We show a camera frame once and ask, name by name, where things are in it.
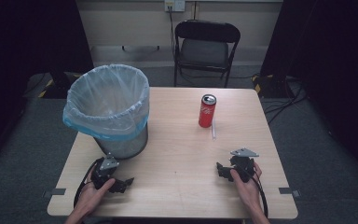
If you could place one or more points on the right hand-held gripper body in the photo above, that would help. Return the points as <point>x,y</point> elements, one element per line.
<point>243,163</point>

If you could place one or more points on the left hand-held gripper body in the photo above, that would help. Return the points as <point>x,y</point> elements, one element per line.
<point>104,175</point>

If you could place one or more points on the metal mesh trash can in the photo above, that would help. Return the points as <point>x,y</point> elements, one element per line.
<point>124,146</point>

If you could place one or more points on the clear drinking straw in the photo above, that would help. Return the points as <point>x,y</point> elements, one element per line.
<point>213,132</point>

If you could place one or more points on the red soda can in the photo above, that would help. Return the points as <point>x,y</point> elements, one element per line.
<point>207,112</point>

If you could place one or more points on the person's left hand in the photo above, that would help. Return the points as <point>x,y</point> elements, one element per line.
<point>90,196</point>

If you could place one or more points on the person's right hand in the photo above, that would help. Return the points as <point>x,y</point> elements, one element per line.
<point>247,193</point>

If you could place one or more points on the grey tape strip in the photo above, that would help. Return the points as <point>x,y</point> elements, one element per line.
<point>54,192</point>
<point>289,191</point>

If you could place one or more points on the clear plastic bin liner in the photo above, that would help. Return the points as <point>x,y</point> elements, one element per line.
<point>105,102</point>

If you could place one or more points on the yellow black hazard tape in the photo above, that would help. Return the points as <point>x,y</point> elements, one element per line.
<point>46,88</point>
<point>258,84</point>

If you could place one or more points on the black folding chair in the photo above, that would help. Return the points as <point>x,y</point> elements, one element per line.
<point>203,53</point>

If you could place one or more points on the dark curtain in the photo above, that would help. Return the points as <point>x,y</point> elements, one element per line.
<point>28,46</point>
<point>329,62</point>

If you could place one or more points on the white wall outlet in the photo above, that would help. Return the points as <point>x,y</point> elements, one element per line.
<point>174,5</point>

